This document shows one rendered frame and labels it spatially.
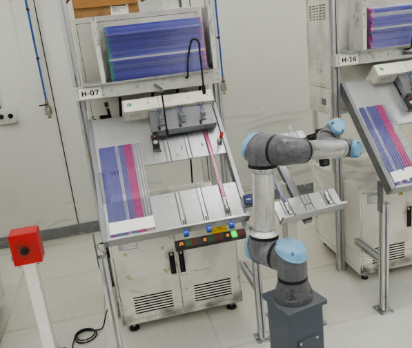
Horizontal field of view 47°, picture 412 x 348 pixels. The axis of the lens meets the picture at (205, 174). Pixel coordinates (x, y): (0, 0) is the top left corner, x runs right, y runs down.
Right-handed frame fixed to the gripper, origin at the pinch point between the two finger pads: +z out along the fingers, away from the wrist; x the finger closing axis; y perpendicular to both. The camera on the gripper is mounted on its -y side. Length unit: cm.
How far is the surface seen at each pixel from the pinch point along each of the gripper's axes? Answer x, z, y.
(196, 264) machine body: 57, 55, -33
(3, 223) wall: 169, 214, 56
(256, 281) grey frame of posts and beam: 36, 27, -51
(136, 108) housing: 74, 20, 50
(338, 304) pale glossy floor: -18, 53, -76
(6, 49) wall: 136, 134, 170
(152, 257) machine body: 80, 52, -23
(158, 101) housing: 62, 19, 52
